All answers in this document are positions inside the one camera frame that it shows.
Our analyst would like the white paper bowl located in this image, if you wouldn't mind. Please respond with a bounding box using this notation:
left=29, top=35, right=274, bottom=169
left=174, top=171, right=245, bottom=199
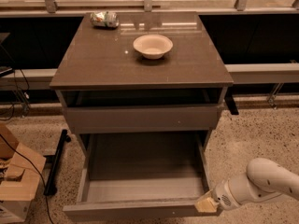
left=133, top=35, right=173, bottom=60

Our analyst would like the black cable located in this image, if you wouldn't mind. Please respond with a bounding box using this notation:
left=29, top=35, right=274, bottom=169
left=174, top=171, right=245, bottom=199
left=0, top=133, right=55, bottom=224

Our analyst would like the black stand leg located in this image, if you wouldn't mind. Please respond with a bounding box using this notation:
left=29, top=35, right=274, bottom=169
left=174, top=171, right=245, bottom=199
left=44, top=129, right=71, bottom=196

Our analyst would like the grey drawer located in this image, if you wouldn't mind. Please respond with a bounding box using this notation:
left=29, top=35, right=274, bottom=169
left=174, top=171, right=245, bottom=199
left=64, top=132, right=209, bottom=222
left=63, top=105, right=222, bottom=134

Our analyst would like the cardboard box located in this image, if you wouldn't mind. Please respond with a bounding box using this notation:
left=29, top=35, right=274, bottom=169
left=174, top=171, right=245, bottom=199
left=0, top=124, right=46, bottom=224

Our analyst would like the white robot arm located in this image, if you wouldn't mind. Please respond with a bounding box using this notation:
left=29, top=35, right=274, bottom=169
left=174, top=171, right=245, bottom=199
left=194, top=158, right=299, bottom=213

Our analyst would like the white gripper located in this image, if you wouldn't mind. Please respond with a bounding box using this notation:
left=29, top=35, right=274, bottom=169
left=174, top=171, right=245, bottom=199
left=194, top=180, right=240, bottom=213

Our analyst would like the grey drawer cabinet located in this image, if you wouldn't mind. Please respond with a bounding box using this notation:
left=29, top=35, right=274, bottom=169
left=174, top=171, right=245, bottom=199
left=50, top=12, right=233, bottom=150

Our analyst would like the crumpled snack bag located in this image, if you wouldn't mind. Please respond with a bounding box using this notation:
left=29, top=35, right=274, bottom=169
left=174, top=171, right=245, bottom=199
left=90, top=11, right=120, bottom=28

